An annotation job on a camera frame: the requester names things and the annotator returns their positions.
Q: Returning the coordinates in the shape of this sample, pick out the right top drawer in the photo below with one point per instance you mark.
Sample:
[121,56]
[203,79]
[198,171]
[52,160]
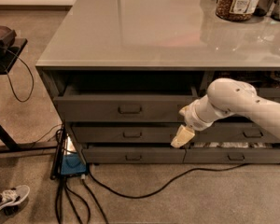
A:
[272,94]

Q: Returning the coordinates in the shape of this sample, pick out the left bottom drawer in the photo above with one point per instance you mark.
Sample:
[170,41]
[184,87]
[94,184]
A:
[142,155]

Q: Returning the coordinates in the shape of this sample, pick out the grey top drawer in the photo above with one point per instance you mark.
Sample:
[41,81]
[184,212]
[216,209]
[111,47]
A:
[123,105]

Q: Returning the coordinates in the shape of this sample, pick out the right bottom drawer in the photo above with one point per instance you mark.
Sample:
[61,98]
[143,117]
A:
[232,155]

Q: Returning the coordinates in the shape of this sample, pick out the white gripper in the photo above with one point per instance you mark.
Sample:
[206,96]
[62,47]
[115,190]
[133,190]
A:
[194,117]

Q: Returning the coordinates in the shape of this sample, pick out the black device on stand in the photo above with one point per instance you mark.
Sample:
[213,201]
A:
[7,39]

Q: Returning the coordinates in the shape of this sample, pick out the black side stand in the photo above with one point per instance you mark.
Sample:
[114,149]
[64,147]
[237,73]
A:
[26,111]

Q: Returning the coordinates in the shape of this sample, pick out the grey counter cabinet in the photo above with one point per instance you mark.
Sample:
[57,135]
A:
[168,35]

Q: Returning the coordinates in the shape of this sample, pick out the left middle drawer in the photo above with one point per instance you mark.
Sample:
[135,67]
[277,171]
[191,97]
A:
[125,132]

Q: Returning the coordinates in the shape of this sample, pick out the dark glass container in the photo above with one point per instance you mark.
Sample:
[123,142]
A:
[263,7]

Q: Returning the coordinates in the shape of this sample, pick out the blue power box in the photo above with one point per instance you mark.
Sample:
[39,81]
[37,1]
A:
[72,165]

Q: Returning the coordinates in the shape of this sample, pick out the jar of nuts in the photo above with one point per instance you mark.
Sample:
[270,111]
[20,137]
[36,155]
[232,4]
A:
[236,10]

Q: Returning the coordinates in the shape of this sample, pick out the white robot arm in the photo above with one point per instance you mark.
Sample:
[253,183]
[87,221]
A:
[226,97]

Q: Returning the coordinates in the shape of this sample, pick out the white sneaker lower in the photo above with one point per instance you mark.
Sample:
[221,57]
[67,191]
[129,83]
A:
[10,199]

